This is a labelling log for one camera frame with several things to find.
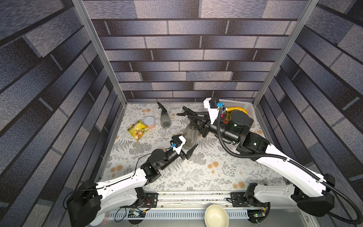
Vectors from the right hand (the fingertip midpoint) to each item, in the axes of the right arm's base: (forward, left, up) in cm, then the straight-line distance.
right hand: (188, 114), depth 56 cm
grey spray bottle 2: (+26, +17, -37) cm, 49 cm away
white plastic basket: (+39, -47, -36) cm, 70 cm away
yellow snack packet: (+18, +36, -38) cm, 55 cm away
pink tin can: (+24, +29, -37) cm, 53 cm away
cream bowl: (-30, -14, -43) cm, 55 cm away
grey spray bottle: (+1, -1, -19) cm, 19 cm away
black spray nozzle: (+25, +16, -26) cm, 39 cm away
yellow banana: (+37, -32, -37) cm, 61 cm away
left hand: (-2, -1, -16) cm, 16 cm away
